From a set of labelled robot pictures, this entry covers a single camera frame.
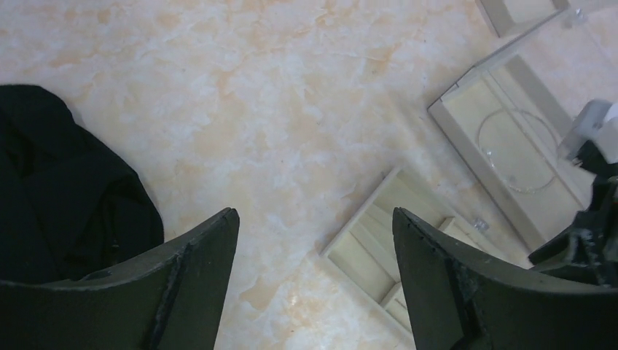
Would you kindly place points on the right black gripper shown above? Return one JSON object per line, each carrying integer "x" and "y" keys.
{"x": 586, "y": 251}

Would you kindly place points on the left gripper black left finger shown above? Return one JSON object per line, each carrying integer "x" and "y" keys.
{"x": 170, "y": 297}

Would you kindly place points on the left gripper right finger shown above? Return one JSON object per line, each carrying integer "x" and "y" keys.
{"x": 459, "y": 297}

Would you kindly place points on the small silver stud earring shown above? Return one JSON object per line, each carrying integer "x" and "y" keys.
{"x": 480, "y": 225}

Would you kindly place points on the beige slotted ring tray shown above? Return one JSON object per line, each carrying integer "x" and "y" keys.
{"x": 364, "y": 248}

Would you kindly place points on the clear plastic box cover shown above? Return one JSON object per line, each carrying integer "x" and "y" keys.
{"x": 508, "y": 114}

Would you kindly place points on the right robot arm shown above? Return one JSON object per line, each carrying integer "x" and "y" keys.
{"x": 597, "y": 122}

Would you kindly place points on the black cloth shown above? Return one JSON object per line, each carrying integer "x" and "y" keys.
{"x": 70, "y": 206}

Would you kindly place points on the beige compartment tray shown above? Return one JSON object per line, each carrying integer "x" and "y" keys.
{"x": 512, "y": 17}

